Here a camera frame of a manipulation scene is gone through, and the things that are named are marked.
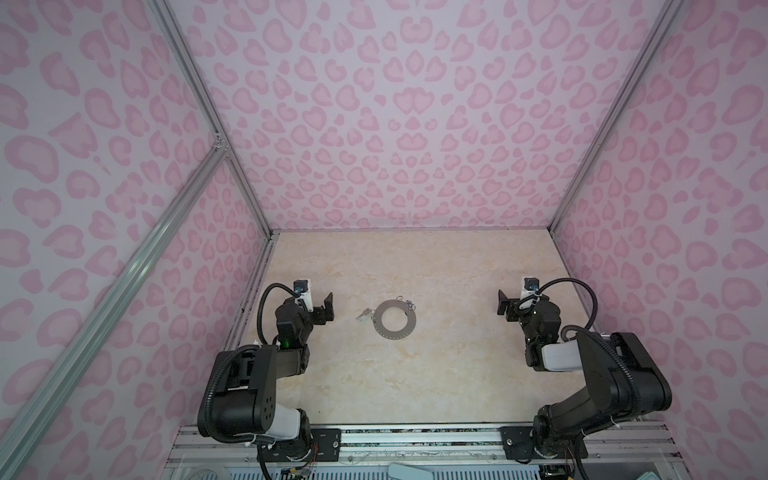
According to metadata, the silver key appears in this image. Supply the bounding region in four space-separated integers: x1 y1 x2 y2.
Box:
356 308 375 322

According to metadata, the silver perforated metal ring disc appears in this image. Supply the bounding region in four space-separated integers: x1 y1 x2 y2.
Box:
372 296 417 341

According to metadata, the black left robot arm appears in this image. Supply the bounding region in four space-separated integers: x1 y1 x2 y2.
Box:
197 294 334 461

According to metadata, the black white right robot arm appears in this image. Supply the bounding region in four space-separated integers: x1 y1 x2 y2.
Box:
497 290 673 466

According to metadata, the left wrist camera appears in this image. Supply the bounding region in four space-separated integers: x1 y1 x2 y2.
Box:
293 279 314 312

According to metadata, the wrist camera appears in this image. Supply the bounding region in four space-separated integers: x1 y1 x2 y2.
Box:
293 279 314 312
521 277 541 303

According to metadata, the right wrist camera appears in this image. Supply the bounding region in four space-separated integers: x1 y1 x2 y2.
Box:
521 277 541 303

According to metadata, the black corrugated right cable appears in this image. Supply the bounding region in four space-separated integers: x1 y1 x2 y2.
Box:
527 277 600 337

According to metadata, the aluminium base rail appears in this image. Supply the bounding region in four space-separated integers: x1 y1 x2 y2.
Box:
161 422 690 479

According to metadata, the diagonal aluminium frame bar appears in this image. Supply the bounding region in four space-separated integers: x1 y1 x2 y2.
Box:
1 144 229 479

